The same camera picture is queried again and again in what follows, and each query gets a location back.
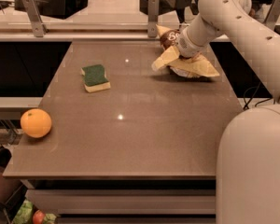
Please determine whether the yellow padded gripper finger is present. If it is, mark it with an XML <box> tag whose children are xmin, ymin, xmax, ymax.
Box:
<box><xmin>151</xmin><ymin>46</ymin><xmax>180</xmax><ymax>71</ymax></box>

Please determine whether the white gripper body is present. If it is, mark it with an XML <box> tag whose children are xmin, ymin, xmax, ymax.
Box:
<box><xmin>176</xmin><ymin>27</ymin><xmax>207</xmax><ymax>58</ymax></box>

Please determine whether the brown chip bag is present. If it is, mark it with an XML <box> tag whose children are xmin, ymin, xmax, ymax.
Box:
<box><xmin>157</xmin><ymin>25</ymin><xmax>219</xmax><ymax>78</ymax></box>

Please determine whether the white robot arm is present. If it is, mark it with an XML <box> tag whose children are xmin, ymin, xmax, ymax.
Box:
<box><xmin>152</xmin><ymin>0</ymin><xmax>280</xmax><ymax>224</ymax></box>

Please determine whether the green yellow sponge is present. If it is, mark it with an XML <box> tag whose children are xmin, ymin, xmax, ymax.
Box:
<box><xmin>81</xmin><ymin>64</ymin><xmax>111</xmax><ymax>92</ymax></box>

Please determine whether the orange fruit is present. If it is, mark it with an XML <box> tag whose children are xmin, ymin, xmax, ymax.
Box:
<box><xmin>21</xmin><ymin>108</ymin><xmax>52</xmax><ymax>138</ymax></box>

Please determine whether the red tomato below table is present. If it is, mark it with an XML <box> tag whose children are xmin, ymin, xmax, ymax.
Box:
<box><xmin>33</xmin><ymin>210</ymin><xmax>45</xmax><ymax>224</ymax></box>

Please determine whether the brown bin on floor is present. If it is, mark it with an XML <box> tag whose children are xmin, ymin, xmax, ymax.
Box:
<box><xmin>0</xmin><ymin>146</ymin><xmax>22</xmax><ymax>203</ymax></box>

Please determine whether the black cable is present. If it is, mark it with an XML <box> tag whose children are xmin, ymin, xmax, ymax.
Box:
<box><xmin>242</xmin><ymin>81</ymin><xmax>276</xmax><ymax>110</ymax></box>

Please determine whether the right metal rail bracket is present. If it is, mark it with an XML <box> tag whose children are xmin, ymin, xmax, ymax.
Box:
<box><xmin>264</xmin><ymin>0</ymin><xmax>280</xmax><ymax>30</ymax></box>

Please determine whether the left metal rail bracket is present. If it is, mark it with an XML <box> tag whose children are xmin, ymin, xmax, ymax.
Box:
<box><xmin>21</xmin><ymin>0</ymin><xmax>47</xmax><ymax>37</ymax></box>

